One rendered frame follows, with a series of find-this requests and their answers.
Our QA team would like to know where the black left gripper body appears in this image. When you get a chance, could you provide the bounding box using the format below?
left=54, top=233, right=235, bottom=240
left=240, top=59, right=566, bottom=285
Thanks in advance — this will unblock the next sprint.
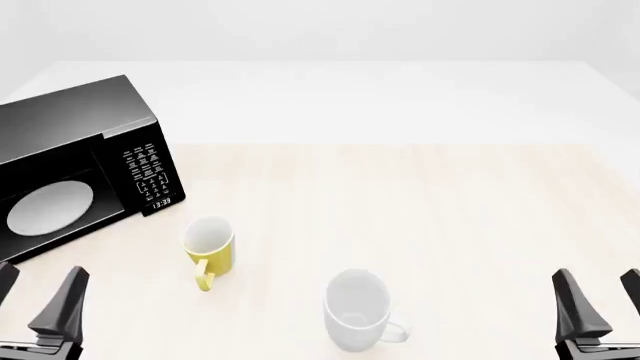
left=0, top=332, right=84, bottom=360

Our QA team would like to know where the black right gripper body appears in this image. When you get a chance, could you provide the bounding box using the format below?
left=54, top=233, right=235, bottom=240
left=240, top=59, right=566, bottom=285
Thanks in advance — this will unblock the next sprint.
left=554, top=333, right=640, bottom=360

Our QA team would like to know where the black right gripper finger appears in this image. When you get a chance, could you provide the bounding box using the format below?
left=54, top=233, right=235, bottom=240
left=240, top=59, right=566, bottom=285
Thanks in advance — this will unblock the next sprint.
left=551, top=267, right=614, bottom=342
left=619, top=267, right=640, bottom=320

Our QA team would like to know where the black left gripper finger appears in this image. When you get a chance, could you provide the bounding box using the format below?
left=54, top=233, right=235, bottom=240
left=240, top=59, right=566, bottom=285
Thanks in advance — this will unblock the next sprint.
left=27, top=265, right=91, bottom=343
left=0, top=261, right=21, bottom=298

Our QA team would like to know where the white round microwave turntable plate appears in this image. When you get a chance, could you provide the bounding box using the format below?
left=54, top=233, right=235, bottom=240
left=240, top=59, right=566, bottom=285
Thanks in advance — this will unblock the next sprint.
left=6, top=180, right=95, bottom=237

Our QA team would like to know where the yellow and white mug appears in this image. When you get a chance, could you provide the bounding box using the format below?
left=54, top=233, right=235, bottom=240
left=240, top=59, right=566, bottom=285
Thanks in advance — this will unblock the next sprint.
left=182, top=215, right=237, bottom=293

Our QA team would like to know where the black microwave oven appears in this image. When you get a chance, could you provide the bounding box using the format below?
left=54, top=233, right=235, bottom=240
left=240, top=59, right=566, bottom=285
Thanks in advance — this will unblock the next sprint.
left=0, top=74, right=187, bottom=266

